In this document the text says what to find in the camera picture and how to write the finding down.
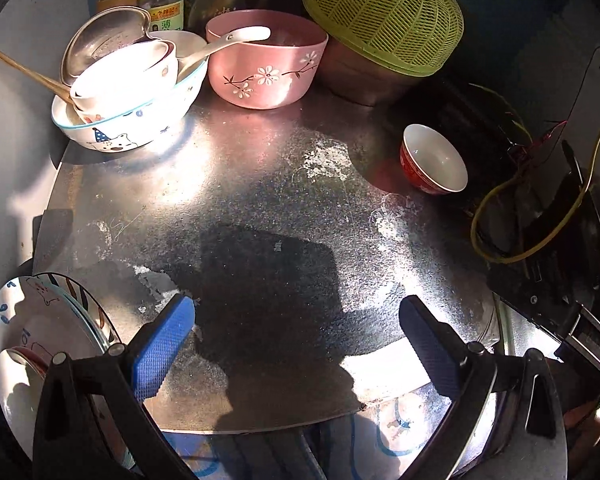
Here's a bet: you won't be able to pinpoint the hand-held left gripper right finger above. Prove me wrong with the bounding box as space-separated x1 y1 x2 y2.
397 294 568 480

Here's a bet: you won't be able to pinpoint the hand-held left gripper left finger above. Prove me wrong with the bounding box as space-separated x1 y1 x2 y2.
32 292 198 480

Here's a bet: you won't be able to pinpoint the white leaf pattern plate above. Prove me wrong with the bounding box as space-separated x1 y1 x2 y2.
32 271 123 348

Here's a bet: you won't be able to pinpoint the white bear print plate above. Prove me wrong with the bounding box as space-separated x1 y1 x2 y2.
0 276 112 466

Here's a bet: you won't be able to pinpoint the red patterned bowl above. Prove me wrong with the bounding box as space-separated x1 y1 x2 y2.
400 123 469 196
2 346 51 461

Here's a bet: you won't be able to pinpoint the plain white bowl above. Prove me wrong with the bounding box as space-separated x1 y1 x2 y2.
69 40 179 111

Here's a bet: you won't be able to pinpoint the copper metal pot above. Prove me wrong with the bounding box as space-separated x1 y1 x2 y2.
322 35 431 107

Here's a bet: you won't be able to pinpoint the pink floral bowl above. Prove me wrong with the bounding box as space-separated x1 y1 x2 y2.
206 9 329 110

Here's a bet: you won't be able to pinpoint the white ceramic spoon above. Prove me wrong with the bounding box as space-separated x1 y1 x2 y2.
175 26 272 83

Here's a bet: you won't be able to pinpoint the green plastic basket cover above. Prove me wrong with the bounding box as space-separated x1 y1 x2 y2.
302 0 465 78

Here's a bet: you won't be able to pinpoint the yellow tin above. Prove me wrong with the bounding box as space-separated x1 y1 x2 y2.
96 0 140 15

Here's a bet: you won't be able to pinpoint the yellow hose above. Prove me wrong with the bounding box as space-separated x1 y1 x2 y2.
470 105 600 263

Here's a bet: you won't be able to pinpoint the red wires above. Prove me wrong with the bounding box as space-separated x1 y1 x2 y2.
505 120 571 161

